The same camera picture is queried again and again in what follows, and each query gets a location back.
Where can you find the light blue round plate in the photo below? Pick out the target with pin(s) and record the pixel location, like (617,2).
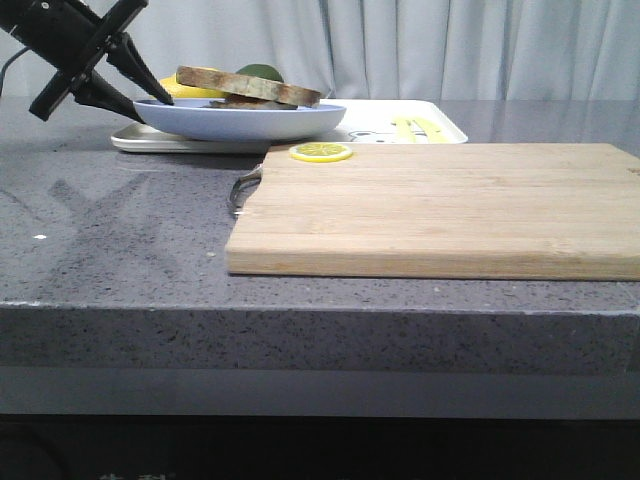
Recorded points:
(194,118)

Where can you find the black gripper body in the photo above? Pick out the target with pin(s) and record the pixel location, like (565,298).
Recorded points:
(72,39)

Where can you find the bread slice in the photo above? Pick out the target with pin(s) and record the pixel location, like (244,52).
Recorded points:
(247,86)
(245,103)

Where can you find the front yellow lemon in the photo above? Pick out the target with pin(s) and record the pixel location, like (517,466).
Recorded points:
(177,90)

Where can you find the wooden cutting board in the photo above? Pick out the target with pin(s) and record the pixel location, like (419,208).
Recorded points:
(547,211)

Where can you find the green lime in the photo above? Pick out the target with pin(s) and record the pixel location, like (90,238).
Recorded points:
(263,71)

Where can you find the white bear-print tray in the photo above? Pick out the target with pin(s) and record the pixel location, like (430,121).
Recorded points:
(368,121)

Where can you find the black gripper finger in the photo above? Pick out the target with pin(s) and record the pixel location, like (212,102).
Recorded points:
(124,56)
(96,92)

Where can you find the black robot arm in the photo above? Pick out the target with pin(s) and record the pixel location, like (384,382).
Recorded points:
(14,21)

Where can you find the lemon slice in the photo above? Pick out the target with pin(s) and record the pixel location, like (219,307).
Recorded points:
(320,152)

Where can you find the metal cutting board handle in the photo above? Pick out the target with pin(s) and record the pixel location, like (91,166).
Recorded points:
(241,190)

